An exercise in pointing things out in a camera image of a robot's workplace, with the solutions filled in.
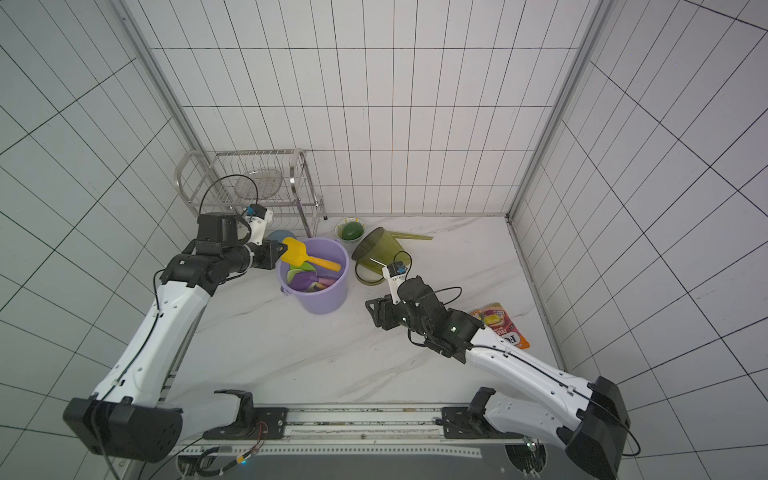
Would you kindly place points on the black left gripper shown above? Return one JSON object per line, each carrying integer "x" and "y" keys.
{"x": 270, "y": 258}

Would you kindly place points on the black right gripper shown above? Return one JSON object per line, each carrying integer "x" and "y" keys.
{"x": 384, "y": 312}

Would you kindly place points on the yellow plastic toy shovel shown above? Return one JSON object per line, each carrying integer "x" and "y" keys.
{"x": 296, "y": 254}

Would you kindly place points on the light green wooden-handle spade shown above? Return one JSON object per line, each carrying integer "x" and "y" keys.
{"x": 299, "y": 279}

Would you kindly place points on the purple pink toy shovel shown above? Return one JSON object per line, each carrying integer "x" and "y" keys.
{"x": 317, "y": 283}

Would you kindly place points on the purple plastic bucket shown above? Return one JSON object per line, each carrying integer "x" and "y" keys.
{"x": 327, "y": 300}

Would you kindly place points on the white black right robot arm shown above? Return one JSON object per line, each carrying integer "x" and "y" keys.
{"x": 588, "y": 420}

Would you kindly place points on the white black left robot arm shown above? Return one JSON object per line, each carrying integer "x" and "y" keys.
{"x": 125, "y": 416}

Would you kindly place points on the clear glass plate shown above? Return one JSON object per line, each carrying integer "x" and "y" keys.
{"x": 258, "y": 184}

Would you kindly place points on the metal dish rack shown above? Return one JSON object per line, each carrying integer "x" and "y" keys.
{"x": 231, "y": 181}

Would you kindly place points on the small bowl with green ball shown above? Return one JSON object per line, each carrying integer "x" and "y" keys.
{"x": 350, "y": 230}

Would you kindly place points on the colourful snack packet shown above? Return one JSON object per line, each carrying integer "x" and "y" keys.
{"x": 497, "y": 319}

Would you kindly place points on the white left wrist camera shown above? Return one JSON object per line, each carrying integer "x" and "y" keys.
{"x": 258, "y": 218}

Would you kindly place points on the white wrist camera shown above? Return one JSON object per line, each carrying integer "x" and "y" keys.
{"x": 258, "y": 218}
{"x": 395, "y": 274}

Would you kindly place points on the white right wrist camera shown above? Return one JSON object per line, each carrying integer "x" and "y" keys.
{"x": 395, "y": 274}

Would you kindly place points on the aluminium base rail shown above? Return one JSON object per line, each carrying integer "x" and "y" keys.
{"x": 384, "y": 428}

